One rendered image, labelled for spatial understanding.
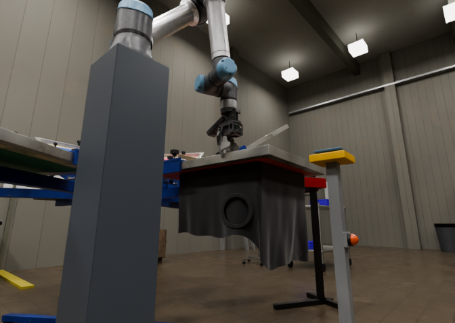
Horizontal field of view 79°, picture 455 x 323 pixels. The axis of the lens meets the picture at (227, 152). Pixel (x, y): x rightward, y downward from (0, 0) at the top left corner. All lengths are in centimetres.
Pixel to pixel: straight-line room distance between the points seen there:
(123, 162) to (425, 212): 960
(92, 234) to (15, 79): 529
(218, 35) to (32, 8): 565
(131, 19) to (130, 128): 38
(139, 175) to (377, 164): 983
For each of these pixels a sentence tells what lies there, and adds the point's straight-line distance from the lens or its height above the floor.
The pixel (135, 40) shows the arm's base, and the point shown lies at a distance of 98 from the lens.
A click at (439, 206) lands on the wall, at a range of 999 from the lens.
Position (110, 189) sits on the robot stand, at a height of 78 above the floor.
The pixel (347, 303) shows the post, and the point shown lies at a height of 45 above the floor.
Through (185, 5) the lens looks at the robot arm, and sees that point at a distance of 137.
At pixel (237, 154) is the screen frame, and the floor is 97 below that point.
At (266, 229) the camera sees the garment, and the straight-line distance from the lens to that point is 116.
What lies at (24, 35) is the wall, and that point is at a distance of 633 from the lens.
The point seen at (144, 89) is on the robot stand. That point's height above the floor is 109.
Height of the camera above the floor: 71
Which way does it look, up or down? 14 degrees up
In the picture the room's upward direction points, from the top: straight up
